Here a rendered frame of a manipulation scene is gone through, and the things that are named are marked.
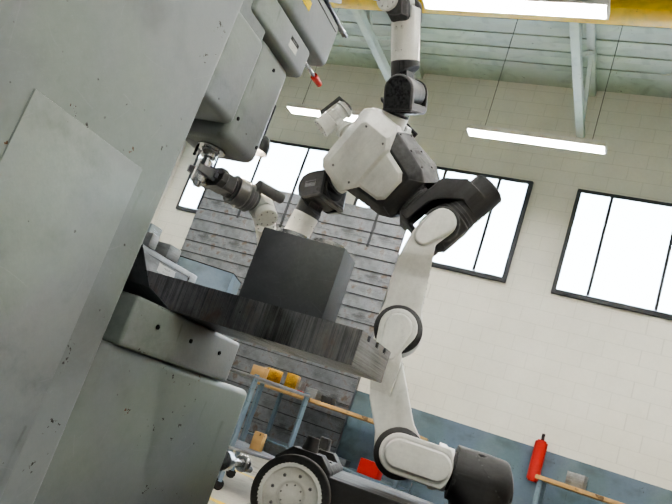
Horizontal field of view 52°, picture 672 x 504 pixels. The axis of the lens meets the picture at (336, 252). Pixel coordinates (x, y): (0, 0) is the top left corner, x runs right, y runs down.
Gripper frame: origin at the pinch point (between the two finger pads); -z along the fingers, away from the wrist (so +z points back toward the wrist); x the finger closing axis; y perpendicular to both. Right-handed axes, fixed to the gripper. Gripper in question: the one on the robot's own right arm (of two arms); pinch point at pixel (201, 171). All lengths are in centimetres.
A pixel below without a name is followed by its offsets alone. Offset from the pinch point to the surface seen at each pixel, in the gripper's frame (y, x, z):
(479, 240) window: -234, -408, 632
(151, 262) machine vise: 29.1, -2.1, -3.0
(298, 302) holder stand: 30, 45, 13
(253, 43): -33.0, 17.4, -8.5
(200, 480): 81, 1, 35
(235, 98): -17.1, 16.7, -7.1
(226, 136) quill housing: -8.5, 11.6, -2.9
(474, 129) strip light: -302, -319, 458
